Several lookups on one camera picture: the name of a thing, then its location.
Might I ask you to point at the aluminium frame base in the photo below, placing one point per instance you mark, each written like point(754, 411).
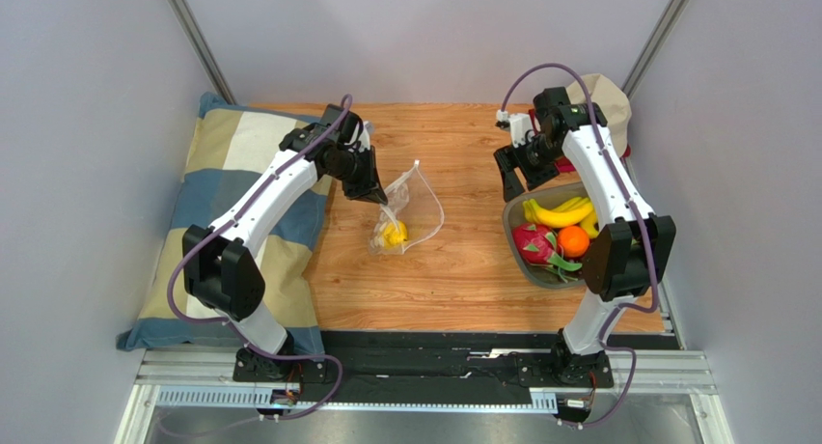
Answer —
point(216, 378)

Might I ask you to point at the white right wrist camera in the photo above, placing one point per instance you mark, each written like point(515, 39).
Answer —
point(518, 125)

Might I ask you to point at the red folded cloth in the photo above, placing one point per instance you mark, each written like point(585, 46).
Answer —
point(563, 164)

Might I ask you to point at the beige bucket hat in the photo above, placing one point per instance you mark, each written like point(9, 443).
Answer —
point(616, 108)

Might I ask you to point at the clear polka-dot zip bag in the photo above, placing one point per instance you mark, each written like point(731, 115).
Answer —
point(412, 200)

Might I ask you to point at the blue beige checkered pillow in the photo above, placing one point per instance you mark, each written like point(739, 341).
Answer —
point(232, 145)

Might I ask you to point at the yellow banana bunch toy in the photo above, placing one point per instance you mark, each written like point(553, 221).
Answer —
point(571, 213)

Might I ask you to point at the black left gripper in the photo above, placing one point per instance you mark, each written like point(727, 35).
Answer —
point(369, 189)

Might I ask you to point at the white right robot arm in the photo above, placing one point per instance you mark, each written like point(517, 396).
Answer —
point(579, 132)

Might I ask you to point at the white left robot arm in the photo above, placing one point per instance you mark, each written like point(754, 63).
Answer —
point(218, 266)

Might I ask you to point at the yellow pear toy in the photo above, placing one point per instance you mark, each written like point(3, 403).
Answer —
point(393, 235)

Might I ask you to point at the orange fruit toy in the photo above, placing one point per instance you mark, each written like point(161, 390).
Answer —
point(573, 241)

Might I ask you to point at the black table front rail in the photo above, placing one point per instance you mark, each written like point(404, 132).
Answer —
point(442, 368)

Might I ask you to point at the red dragon fruit toy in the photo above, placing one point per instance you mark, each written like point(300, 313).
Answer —
point(540, 249)

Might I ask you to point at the clear grey plastic tray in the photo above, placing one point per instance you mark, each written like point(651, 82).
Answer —
point(614, 267)

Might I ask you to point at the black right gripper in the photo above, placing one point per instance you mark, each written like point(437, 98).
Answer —
point(530, 158)

